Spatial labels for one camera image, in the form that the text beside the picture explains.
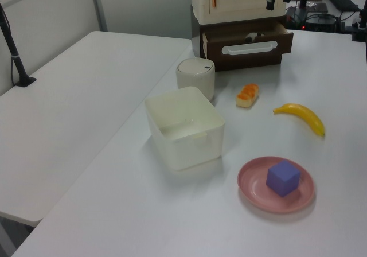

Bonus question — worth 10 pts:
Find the cream lidded trash can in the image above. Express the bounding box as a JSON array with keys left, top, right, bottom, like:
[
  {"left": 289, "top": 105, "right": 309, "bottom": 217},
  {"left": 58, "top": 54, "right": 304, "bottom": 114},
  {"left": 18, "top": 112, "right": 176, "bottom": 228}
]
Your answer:
[{"left": 175, "top": 57, "right": 216, "bottom": 102}]

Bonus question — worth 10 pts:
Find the black clamp bracket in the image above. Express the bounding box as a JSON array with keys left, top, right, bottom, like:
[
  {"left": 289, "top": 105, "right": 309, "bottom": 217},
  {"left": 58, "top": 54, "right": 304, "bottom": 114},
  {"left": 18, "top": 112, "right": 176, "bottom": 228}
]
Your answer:
[{"left": 350, "top": 0, "right": 367, "bottom": 42}]

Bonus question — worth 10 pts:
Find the white drawer handle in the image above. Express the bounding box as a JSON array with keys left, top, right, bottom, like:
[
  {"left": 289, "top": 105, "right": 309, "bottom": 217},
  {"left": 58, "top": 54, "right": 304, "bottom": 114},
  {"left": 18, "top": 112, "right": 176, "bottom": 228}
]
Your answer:
[{"left": 221, "top": 41, "right": 278, "bottom": 55}]

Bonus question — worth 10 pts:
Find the yellow toy banana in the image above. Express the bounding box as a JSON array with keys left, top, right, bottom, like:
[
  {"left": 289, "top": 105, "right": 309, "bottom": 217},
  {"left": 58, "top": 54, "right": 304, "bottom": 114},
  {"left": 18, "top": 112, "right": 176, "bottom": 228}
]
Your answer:
[{"left": 272, "top": 103, "right": 326, "bottom": 137}]

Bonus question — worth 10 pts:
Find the cream open plastic bin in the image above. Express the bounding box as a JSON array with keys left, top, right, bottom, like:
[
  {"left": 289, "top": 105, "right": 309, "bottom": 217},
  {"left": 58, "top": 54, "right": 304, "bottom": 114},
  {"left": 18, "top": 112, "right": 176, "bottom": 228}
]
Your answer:
[{"left": 144, "top": 86, "right": 225, "bottom": 172}]

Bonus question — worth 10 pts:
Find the black control box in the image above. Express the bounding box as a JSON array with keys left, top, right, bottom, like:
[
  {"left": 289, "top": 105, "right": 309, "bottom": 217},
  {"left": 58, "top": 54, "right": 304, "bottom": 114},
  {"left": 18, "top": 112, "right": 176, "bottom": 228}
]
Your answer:
[{"left": 303, "top": 13, "right": 342, "bottom": 33}]

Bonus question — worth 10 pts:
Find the toy bread with orange glaze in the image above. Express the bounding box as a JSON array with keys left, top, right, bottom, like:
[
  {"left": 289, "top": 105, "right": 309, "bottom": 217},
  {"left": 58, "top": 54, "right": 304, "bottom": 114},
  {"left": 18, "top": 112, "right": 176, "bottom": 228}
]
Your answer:
[{"left": 236, "top": 83, "right": 260, "bottom": 108}]

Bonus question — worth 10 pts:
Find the black and white toy animal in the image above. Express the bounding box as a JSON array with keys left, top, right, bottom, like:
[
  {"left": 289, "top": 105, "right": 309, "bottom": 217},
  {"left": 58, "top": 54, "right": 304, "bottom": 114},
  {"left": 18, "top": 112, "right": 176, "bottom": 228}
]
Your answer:
[{"left": 244, "top": 32, "right": 266, "bottom": 42}]

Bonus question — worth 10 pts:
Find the pink plate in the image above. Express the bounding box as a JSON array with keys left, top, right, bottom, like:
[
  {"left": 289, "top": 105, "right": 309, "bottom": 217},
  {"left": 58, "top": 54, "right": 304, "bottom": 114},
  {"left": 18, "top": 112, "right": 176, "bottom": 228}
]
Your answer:
[{"left": 237, "top": 155, "right": 316, "bottom": 214}]

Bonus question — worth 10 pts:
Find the dark wood drawer cabinet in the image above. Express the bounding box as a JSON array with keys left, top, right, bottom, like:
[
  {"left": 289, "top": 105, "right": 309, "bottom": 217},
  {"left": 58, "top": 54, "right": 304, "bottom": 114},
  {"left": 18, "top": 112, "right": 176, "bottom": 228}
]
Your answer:
[{"left": 198, "top": 15, "right": 288, "bottom": 65}]

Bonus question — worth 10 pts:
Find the purple cube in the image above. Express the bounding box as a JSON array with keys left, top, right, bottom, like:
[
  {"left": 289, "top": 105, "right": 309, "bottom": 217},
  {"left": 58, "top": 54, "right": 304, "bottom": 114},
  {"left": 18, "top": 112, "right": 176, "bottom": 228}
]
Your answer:
[{"left": 266, "top": 159, "right": 302, "bottom": 198}]

